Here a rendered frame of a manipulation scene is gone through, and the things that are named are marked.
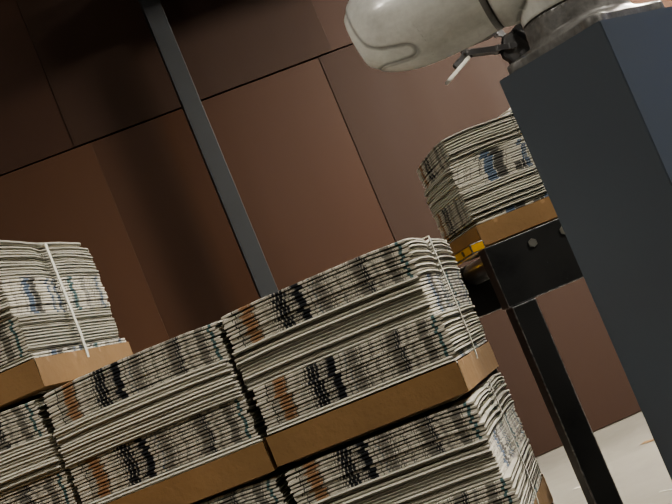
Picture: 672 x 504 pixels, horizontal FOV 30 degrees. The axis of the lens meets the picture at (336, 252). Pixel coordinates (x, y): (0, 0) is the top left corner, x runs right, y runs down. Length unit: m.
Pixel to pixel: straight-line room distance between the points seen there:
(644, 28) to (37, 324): 0.98
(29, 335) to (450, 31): 0.76
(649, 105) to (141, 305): 3.89
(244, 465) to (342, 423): 0.15
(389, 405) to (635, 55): 0.59
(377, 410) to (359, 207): 3.87
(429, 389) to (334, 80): 4.04
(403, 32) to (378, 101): 3.76
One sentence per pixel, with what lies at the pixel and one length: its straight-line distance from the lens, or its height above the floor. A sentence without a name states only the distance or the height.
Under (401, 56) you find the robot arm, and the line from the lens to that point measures 1.91.
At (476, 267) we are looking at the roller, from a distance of 2.70.
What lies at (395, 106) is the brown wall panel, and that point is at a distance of 5.64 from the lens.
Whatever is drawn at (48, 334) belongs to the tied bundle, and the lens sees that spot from 1.94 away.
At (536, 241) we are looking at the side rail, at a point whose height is 0.77.
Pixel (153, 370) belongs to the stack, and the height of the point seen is 0.80.
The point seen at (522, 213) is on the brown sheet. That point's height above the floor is 0.84.
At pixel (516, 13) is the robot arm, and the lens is 1.88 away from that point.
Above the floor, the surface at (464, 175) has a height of 0.95.
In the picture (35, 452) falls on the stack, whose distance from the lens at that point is 1.86.
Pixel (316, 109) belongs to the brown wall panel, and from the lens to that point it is 5.60.
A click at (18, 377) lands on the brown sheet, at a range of 1.87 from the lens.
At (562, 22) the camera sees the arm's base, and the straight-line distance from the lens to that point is 1.83.
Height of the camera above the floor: 0.71
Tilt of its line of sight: 5 degrees up
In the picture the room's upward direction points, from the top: 23 degrees counter-clockwise
